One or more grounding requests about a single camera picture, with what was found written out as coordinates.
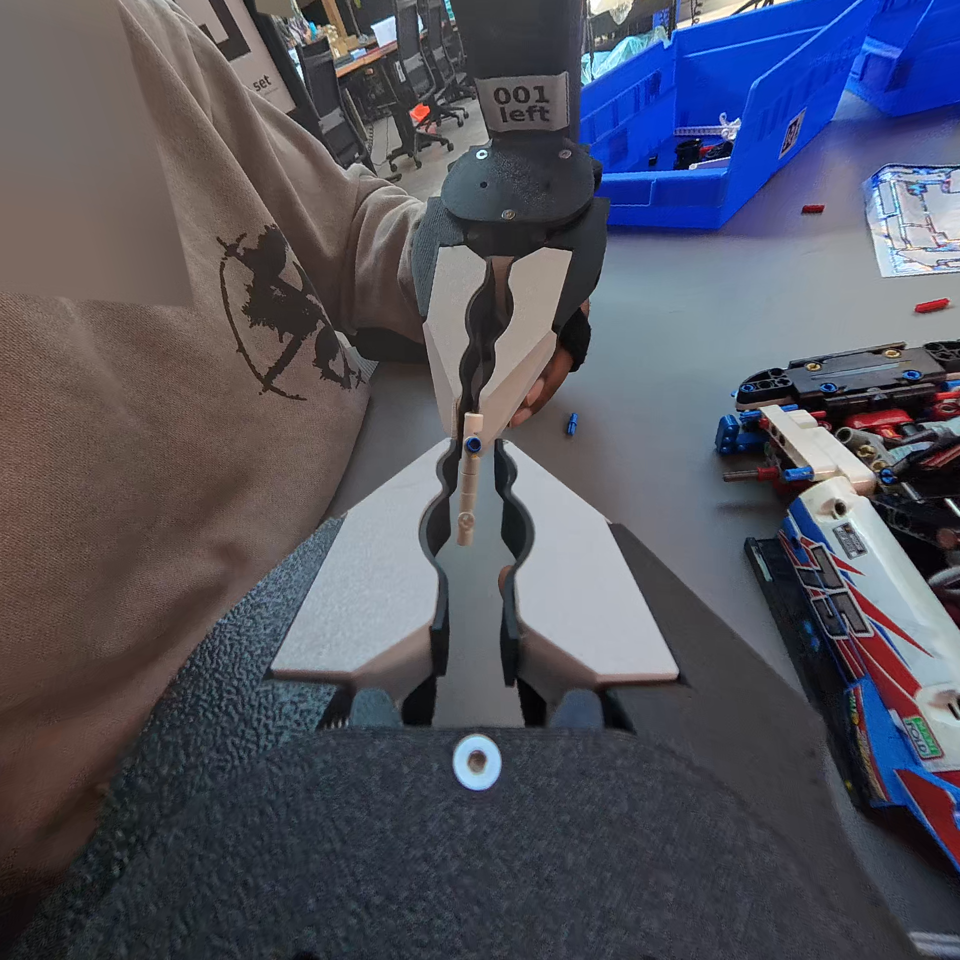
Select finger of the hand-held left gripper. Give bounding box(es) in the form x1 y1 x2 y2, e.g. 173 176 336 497
476 244 576 444
422 243 496 439

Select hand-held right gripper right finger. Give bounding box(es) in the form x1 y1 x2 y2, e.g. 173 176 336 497
489 438 681 712

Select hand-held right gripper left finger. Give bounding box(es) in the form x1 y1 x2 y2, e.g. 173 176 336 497
270 438 462 712

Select white brick connector piece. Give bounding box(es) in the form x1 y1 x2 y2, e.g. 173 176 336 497
454 410 486 549

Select person's left forearm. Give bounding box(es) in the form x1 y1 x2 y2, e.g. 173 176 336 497
285 161 430 346

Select grey desk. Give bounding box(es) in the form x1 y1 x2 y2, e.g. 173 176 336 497
322 90 960 924

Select person's left hand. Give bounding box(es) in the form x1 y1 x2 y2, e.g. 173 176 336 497
508 341 575 430

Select blue bin with square tag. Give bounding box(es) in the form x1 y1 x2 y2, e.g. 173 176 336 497
579 0 882 230

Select row of black office chairs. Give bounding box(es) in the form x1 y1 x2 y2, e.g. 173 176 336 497
298 0 475 183

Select assorted brick pieces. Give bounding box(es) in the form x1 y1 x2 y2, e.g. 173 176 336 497
671 112 744 171

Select toy brick race car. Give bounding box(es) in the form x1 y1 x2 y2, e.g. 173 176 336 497
716 341 960 875

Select person's beige printed sweatshirt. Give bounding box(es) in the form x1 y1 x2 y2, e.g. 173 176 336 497
0 0 444 924

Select white marker sign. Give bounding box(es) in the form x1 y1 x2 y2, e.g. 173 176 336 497
176 0 299 115

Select shiny sticker sheet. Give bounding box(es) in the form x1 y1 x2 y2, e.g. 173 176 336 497
862 163 960 279

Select large blue storage bin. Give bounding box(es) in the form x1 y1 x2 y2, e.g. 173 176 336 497
847 0 960 117

